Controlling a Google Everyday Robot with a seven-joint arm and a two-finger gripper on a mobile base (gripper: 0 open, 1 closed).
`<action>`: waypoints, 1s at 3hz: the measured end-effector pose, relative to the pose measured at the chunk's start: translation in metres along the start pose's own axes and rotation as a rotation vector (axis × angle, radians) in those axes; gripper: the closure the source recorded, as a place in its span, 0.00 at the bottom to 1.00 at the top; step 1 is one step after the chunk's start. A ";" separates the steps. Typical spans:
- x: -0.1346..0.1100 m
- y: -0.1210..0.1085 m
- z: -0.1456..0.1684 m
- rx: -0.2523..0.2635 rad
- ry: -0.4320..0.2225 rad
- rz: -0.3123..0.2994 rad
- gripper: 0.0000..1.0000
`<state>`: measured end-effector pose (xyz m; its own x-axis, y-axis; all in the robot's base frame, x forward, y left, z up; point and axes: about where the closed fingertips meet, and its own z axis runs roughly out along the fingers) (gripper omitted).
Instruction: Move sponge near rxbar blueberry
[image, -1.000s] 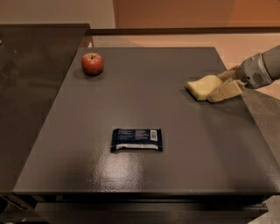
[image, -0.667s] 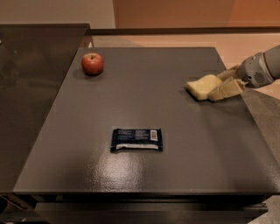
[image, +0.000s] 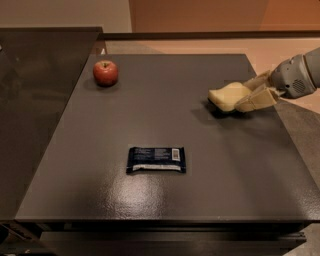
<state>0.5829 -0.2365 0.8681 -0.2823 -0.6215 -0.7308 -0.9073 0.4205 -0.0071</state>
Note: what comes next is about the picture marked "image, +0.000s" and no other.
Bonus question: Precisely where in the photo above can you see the red apple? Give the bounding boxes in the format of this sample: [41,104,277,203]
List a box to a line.
[93,60,118,87]

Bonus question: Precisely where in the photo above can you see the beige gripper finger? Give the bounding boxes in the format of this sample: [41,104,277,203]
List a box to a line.
[243,70,271,90]
[235,85,281,113]

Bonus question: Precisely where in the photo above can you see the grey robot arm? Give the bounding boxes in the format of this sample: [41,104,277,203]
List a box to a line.
[235,48,320,112]

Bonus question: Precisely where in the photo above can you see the dark blue rxbar wrapper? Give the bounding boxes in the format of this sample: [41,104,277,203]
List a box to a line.
[126,147,186,174]

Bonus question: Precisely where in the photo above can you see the yellow sponge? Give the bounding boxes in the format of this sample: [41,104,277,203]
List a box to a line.
[208,82,251,112]

